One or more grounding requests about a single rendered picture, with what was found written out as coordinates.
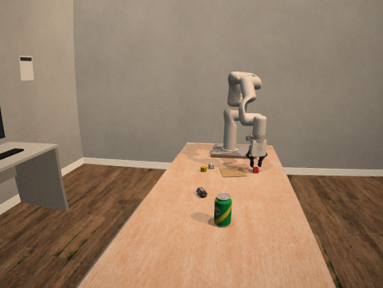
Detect tan square mat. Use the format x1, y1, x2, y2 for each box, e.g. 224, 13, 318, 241
220, 167, 247, 178

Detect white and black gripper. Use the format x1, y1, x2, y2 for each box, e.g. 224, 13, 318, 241
246, 138, 268, 168

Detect green drink can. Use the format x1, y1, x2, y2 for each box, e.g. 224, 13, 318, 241
214, 193, 232, 227

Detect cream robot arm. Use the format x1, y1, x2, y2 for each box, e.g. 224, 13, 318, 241
221, 72, 267, 152

